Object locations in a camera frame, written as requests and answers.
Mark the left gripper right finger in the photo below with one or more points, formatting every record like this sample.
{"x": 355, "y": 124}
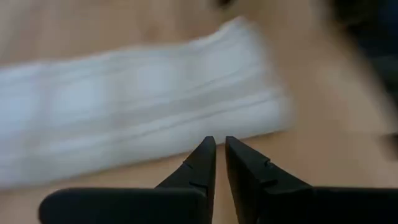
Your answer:
{"x": 264, "y": 193}

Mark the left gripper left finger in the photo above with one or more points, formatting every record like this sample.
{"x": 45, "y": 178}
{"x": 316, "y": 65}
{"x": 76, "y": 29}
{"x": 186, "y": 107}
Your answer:
{"x": 192, "y": 186}

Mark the white plaid towel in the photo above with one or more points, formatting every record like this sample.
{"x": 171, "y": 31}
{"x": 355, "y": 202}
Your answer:
{"x": 140, "y": 102}

